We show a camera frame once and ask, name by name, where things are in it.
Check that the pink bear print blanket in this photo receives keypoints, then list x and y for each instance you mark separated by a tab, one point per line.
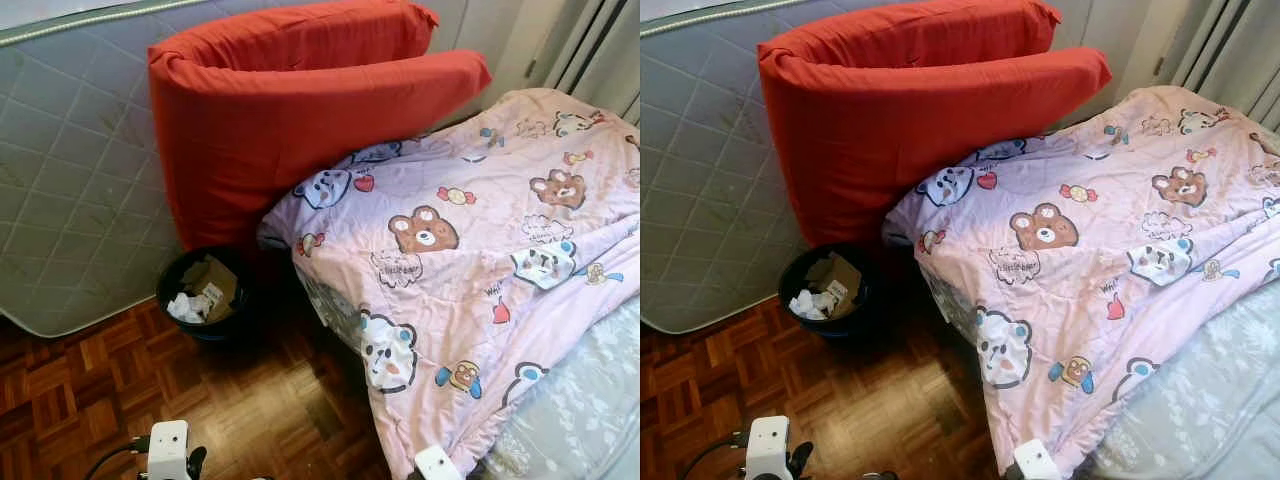
1080	260
450	260

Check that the crumpled white paper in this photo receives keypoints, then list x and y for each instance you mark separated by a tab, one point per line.
185	308
808	305

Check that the brown cardboard piece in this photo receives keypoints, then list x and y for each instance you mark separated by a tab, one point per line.
845	280
222	285

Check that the bed with grey floral sheet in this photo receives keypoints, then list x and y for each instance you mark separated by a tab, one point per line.
590	400
1210	400

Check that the red folded cushion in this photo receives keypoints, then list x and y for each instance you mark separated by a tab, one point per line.
880	150
260	150

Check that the grey pleated curtain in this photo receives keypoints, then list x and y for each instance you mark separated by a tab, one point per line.
1240	50
610	50

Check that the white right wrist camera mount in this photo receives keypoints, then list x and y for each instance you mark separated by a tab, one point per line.
1035	462
437	465

